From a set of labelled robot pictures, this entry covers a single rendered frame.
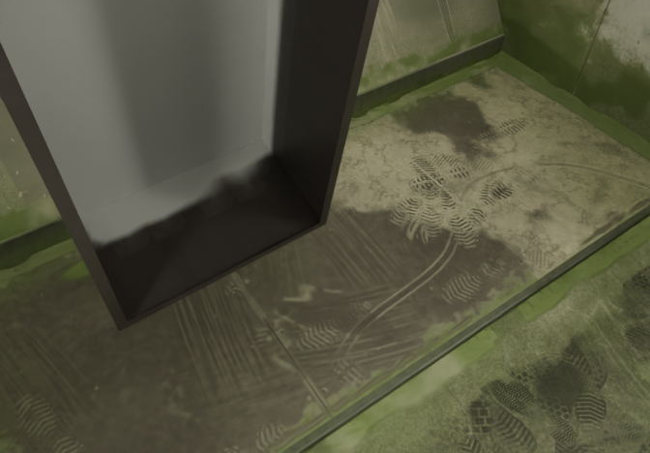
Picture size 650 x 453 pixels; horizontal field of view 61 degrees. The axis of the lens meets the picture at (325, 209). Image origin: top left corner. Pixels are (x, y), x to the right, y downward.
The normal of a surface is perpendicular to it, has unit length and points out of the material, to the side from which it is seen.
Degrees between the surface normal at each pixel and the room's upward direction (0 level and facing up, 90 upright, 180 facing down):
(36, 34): 102
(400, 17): 57
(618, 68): 90
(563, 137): 0
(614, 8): 90
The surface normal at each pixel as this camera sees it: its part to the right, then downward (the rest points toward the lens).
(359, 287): 0.00, -0.68
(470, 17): 0.47, 0.14
